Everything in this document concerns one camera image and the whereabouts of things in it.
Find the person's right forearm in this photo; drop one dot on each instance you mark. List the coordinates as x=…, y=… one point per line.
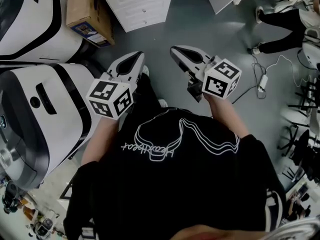
x=227, y=119

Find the black office chair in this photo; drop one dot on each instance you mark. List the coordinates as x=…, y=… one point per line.
x=297, y=144

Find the person's left white shoe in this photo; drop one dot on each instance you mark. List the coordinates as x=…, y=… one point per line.
x=146, y=70

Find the person's right white shoe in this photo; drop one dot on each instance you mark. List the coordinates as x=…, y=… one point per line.
x=163, y=102

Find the person's black printed t-shirt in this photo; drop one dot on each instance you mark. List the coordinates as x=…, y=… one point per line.
x=175, y=184

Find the large white black robot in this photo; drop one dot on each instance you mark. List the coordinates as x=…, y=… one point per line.
x=30, y=21
x=37, y=114

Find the person's left forearm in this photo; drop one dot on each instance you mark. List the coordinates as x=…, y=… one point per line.
x=100, y=139

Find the person's white shoe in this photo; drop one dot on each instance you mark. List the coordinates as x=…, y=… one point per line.
x=163, y=102
x=146, y=70

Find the white power adapter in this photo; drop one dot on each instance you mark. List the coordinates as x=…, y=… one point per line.
x=263, y=82

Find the black folding stand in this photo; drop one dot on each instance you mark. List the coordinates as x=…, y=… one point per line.
x=66, y=191

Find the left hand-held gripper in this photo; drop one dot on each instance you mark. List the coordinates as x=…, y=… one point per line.
x=107, y=96

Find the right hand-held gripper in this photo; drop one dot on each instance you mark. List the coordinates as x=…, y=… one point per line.
x=220, y=79

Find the person's black trousers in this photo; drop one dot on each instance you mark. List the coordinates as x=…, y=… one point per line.
x=146, y=89

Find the black metal frame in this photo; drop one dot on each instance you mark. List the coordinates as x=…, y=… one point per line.
x=305, y=96

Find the brown cardboard box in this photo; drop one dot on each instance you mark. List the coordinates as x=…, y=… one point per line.
x=85, y=6

